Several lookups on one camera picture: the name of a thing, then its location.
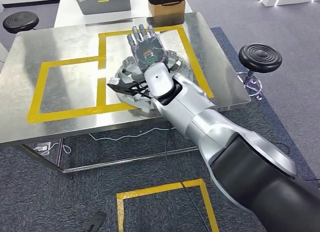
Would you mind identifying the white floor cable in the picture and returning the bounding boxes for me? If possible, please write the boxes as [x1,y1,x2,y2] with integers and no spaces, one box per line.
[88,126,176,142]

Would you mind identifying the silver plastic wheel hubcap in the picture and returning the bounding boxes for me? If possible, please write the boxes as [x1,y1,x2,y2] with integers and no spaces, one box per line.
[114,48,195,113]

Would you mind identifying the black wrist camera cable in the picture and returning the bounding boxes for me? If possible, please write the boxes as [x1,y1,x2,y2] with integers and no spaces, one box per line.
[163,134,211,232]

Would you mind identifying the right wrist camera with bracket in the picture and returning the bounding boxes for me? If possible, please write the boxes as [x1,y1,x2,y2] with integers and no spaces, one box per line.
[106,76,153,100]

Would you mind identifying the stainless steel workbench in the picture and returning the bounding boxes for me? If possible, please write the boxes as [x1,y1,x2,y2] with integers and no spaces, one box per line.
[0,11,251,180]

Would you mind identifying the white side table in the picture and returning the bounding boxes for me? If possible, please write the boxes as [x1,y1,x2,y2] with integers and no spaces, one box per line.
[0,41,8,74]

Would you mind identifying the robot grey right hand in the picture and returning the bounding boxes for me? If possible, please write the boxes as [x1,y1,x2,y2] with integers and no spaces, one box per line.
[126,24,168,74]

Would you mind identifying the grey flat case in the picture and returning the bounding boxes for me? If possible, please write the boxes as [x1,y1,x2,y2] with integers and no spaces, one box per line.
[72,0,132,15]

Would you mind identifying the black round stool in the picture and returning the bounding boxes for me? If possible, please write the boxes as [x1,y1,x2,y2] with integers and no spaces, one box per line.
[2,10,40,35]
[235,42,283,102]

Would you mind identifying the brown cardboard box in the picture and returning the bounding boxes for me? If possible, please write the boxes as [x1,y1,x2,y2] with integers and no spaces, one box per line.
[148,0,186,18]

